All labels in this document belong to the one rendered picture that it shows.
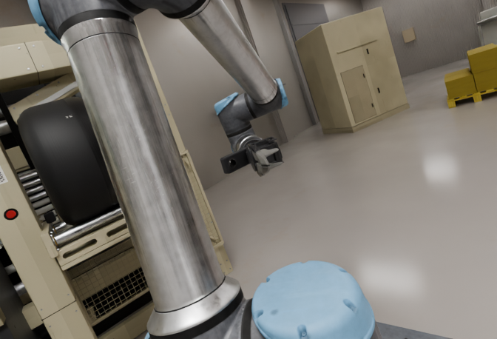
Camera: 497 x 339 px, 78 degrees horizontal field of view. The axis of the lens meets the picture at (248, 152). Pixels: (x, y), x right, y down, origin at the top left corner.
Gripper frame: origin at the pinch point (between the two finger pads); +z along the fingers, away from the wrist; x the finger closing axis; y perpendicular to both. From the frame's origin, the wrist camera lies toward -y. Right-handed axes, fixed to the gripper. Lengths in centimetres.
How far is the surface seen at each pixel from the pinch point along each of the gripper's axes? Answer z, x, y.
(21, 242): -61, 11, -91
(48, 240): -54, 13, -78
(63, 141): -57, -20, -59
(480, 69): -315, 65, 414
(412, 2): -1001, -119, 924
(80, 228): -62, 15, -69
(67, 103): -71, -34, -57
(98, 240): -61, 22, -64
